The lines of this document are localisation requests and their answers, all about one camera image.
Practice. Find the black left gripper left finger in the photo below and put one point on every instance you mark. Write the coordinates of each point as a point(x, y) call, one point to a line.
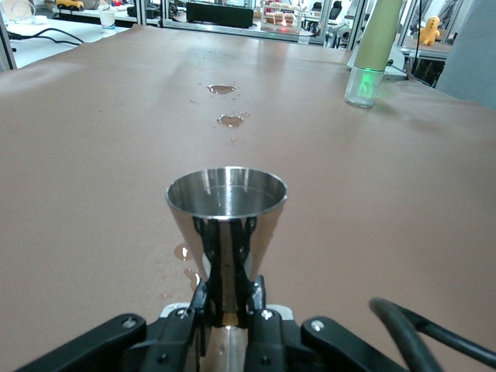
point(174, 341)

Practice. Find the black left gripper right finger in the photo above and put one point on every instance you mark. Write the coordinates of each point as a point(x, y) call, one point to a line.
point(271, 345)

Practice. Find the steel double jigger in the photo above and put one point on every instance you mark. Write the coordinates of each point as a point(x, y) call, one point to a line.
point(228, 190)

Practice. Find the yellow-green bottle shaker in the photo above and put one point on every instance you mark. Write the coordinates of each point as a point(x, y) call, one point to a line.
point(372, 42)

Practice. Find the white paper cup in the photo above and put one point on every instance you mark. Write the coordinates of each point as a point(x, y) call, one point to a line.
point(107, 21)

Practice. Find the tiny liquid droplet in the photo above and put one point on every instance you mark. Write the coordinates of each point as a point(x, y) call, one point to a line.
point(192, 279)
point(181, 252)

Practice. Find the brown table cover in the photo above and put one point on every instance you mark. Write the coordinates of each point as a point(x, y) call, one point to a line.
point(97, 155)

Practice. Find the small brown liquid puddle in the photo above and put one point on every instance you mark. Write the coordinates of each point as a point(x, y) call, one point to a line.
point(230, 121)

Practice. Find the large brown liquid puddle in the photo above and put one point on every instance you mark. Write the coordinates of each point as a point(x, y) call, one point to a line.
point(221, 89)

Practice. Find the white side table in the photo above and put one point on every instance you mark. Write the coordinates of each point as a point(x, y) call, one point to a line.
point(50, 52)

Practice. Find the clear rack with breads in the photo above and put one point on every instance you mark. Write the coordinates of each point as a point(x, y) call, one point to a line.
point(281, 17)

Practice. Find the long black box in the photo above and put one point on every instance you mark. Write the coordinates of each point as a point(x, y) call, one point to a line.
point(219, 14)

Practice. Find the yellow plush toy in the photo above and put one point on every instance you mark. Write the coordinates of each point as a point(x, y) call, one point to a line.
point(430, 31)

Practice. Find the yellow toy car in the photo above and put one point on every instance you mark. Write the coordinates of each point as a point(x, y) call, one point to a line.
point(69, 4)

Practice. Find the grey panel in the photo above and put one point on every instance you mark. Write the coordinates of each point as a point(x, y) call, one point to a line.
point(472, 50)

